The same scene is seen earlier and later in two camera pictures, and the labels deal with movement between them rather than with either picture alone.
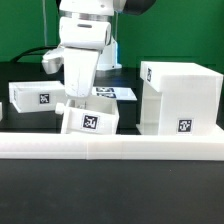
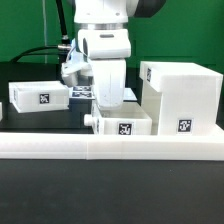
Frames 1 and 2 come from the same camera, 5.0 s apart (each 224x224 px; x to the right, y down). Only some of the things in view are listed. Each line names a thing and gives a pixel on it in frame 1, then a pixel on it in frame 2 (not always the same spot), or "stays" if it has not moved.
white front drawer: (91, 115) → (130, 119)
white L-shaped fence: (113, 147) stays
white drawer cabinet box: (180, 99) stays
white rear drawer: (36, 96) stays
